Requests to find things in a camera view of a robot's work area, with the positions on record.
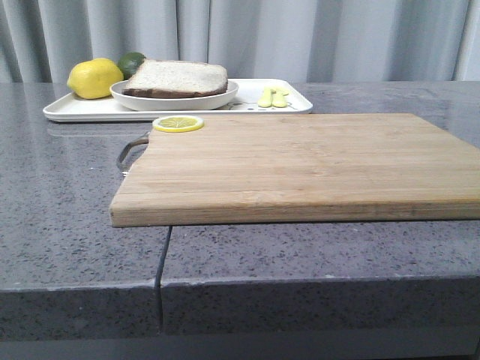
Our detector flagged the white round plate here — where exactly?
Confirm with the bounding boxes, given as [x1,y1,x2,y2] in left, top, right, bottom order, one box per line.
[110,79,239,111]

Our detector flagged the bread slice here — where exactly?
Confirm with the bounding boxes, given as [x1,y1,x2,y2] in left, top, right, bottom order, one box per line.
[122,59,228,99]

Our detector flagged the white bear tray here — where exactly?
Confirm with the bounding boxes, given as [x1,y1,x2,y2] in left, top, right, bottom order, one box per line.
[43,79,313,123]

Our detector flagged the wooden cutting board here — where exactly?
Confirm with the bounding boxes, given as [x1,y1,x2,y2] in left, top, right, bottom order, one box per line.
[109,113,479,227]

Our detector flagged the yellow plastic fork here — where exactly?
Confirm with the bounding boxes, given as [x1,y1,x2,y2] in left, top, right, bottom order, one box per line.
[257,86,275,108]

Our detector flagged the lemon slice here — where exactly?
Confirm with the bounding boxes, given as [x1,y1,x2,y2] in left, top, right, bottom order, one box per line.
[152,115,204,133]

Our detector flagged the yellow plastic knife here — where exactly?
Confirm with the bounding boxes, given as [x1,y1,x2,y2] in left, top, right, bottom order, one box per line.
[271,87,289,108]

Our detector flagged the green lime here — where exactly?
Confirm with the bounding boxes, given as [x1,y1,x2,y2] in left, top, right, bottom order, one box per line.
[117,52,146,80]

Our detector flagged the yellow lemon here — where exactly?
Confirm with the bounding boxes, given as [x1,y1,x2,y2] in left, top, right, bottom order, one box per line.
[67,58,124,100]

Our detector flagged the grey curtain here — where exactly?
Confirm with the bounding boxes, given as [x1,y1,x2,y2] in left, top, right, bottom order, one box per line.
[1,1,479,83]

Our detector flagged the metal cutting board handle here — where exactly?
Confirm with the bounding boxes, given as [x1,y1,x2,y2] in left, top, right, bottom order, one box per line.
[116,131,150,176]

